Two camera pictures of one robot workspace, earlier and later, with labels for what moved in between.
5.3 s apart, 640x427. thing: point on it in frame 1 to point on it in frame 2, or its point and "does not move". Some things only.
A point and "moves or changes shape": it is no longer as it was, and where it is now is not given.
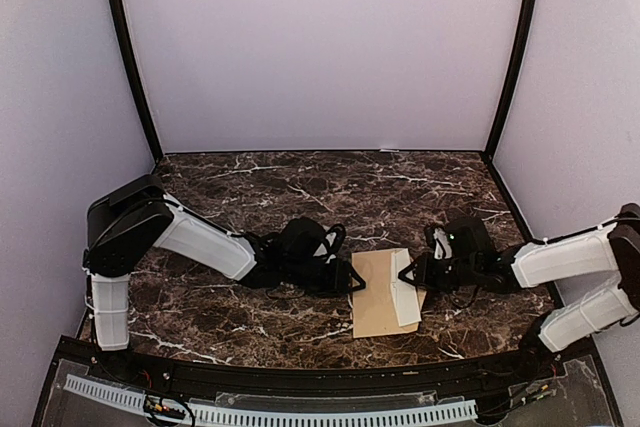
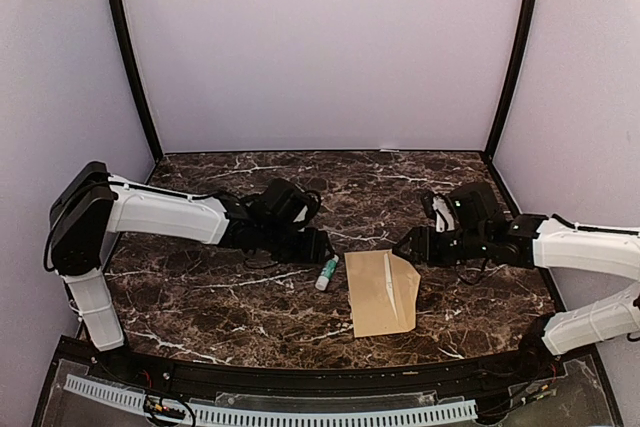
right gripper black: [424, 274] to [423, 246]
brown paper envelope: [373, 307] moves or changes shape
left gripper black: [337, 284] to [313, 250]
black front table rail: [173, 373] does not move
